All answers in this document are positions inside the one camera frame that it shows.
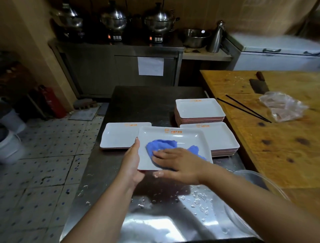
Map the person's left hand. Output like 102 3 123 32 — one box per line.
117 137 145 190

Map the person's right hand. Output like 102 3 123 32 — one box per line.
152 147 213 186

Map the blue cloth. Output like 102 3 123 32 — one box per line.
146 139 207 167

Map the stack of white plates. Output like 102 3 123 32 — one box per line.
174 98 226 127
180 122 240 158

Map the steel work table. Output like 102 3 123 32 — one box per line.
60 86 263 243

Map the person's right forearm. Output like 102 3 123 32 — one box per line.
200 165 320 243

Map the person's left forearm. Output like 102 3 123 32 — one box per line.
61 175 135 243

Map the dark grey tile piece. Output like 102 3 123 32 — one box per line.
97 102 110 116

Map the clear glass bowl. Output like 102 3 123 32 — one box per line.
224 170 290 238

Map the loose light floor tile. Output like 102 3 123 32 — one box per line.
69 106 100 121

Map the grey brick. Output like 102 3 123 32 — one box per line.
73 98 98 110

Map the black chopstick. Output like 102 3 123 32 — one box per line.
226 94 272 123
216 97 270 123

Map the red fire extinguisher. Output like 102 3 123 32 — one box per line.
38 84 67 119

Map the wooden table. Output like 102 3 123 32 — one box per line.
200 70 320 218

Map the white paper sheet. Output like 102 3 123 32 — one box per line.
137 57 164 76

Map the stainless steel cabinet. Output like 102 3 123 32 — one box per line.
48 39 185 98

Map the beige side counter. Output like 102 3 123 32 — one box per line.
182 46 233 62

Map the crumpled clear plastic bag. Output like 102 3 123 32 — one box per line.
259 91 309 123

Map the white plastic bucket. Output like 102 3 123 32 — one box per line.
0 97 27 133
0 124 25 165

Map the steel basin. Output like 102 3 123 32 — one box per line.
179 28 212 49

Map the black induction cooker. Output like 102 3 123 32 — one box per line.
149 32 165 43
56 26 85 42
107 30 123 42

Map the steel jug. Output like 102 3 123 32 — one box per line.
206 20 225 53

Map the white chest freezer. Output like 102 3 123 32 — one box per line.
221 32 320 72

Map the dark storage rack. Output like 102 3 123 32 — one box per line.
0 51 40 120

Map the steel cleaver with dark handle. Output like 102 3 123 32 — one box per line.
249 71 270 95

